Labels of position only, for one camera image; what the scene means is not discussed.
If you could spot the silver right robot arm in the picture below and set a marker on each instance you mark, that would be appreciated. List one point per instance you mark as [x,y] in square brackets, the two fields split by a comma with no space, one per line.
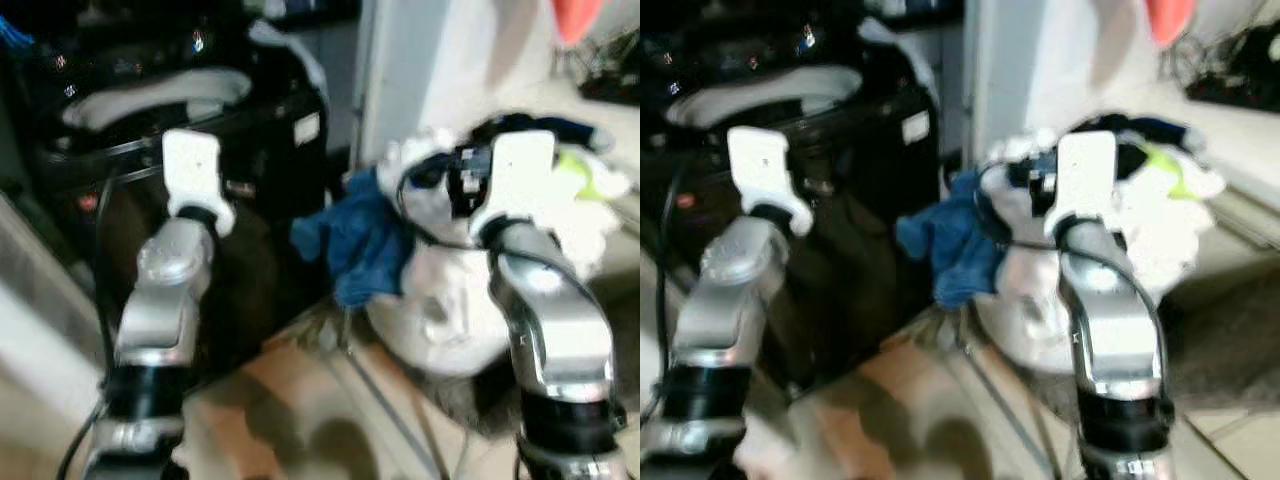
[555,320]
[1115,320]

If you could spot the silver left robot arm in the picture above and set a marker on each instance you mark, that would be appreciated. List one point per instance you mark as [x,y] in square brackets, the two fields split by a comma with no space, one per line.
[720,300]
[165,300]

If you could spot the black top-load washing machine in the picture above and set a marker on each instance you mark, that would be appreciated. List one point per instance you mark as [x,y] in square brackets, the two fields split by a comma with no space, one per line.
[270,180]
[880,190]

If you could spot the lime green garment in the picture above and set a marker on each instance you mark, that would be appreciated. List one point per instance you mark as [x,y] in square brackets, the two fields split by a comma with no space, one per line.
[575,172]
[1165,168]

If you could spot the blue cloth garment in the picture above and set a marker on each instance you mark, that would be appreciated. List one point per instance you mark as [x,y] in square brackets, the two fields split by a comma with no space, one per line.
[355,240]
[950,245]

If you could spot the dark navy garment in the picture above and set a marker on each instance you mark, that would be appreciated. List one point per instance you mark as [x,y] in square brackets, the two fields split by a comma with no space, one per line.
[565,130]
[1160,130]

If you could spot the white sticker on washer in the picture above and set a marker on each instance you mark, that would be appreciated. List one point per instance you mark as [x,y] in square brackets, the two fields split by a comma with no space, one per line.
[915,126]
[306,128]

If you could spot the white plastic laundry basket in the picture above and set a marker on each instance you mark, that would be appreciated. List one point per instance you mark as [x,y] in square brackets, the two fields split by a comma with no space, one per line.
[1025,310]
[440,310]

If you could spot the white fluffy garment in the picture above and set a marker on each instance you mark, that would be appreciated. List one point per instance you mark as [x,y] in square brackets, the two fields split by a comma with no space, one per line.
[1180,230]
[590,225]

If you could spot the black clutter on counter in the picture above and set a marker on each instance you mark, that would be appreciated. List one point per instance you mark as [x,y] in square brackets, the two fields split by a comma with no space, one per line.
[612,70]
[1235,70]

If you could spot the orange-red hanging object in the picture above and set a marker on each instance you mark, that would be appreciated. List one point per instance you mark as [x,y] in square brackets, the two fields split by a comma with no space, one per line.
[1169,18]
[576,18]

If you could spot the white garment in washer drum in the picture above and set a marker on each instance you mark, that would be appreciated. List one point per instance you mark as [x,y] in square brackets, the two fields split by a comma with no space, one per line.
[150,100]
[750,97]

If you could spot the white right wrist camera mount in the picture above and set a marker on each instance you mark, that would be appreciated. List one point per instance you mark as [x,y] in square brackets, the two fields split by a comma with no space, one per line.
[525,170]
[1087,170]

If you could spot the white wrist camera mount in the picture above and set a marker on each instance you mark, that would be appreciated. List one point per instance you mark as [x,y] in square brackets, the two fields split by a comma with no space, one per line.
[525,170]
[192,170]
[1087,170]
[760,165]

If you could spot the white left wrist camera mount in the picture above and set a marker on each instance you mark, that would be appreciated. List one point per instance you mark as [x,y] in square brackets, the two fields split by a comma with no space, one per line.
[192,170]
[760,165]

